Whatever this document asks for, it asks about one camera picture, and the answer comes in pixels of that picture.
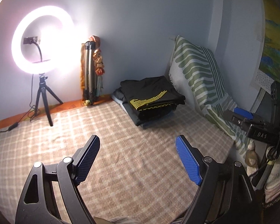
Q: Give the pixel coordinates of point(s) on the green striped white pillow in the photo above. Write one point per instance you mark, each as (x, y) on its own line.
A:
(196, 74)

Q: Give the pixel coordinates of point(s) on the folded silver tripod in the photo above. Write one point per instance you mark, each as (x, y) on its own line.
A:
(88, 70)

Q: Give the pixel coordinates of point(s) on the beige checked blanket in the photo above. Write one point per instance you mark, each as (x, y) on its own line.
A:
(130, 156)

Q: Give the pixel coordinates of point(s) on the brown hanging ornament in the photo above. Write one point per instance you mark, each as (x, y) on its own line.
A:
(99, 60)

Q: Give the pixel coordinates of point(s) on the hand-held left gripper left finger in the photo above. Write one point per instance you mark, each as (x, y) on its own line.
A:
(88, 161)

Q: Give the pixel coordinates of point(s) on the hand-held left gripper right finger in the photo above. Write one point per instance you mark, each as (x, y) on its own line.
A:
(189, 161)

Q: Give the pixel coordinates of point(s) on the black pants with yellow print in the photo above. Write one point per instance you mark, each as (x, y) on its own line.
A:
(151, 91)

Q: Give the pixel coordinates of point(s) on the grey patterned paper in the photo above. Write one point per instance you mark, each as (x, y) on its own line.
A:
(262, 80)

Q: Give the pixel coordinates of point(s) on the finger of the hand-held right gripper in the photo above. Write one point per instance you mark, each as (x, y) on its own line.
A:
(235, 119)
(242, 113)

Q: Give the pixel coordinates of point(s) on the orange furry cloth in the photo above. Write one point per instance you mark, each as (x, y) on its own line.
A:
(81, 79)

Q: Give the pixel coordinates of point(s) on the beige plush toy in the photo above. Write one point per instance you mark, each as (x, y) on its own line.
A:
(250, 156)

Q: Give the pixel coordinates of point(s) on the stack of folded dark clothes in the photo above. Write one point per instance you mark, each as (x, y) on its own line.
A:
(151, 117)

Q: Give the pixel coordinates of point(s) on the small black tripod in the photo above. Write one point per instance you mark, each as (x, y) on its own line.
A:
(43, 91)

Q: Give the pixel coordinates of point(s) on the wall socket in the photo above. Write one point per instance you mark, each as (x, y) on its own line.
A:
(30, 40)

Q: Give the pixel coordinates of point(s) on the landscape wall poster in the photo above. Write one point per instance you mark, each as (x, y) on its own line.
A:
(275, 39)

